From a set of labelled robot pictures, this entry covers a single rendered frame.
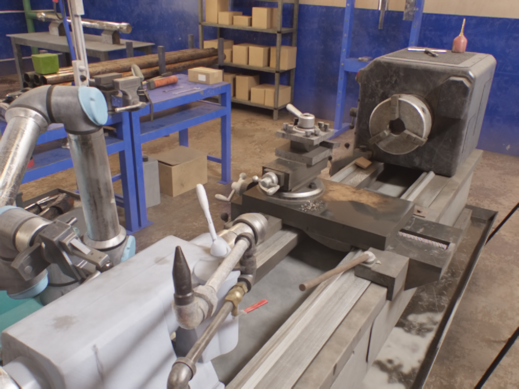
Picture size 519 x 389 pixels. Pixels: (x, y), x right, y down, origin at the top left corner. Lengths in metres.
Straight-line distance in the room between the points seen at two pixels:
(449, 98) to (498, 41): 3.36
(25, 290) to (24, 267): 0.17
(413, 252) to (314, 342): 0.52
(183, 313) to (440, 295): 1.79
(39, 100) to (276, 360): 1.02
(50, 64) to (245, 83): 2.58
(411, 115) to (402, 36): 3.69
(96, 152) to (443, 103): 1.45
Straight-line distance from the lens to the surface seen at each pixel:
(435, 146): 2.39
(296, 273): 1.73
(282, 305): 1.58
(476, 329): 2.89
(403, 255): 1.62
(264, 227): 1.20
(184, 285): 0.64
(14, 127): 1.59
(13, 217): 1.24
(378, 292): 1.50
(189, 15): 7.30
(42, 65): 4.63
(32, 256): 1.15
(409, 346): 2.01
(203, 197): 0.99
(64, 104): 1.61
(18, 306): 2.12
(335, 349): 1.28
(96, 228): 1.83
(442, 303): 2.28
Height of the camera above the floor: 1.68
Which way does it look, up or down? 25 degrees down
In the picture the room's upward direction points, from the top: 2 degrees clockwise
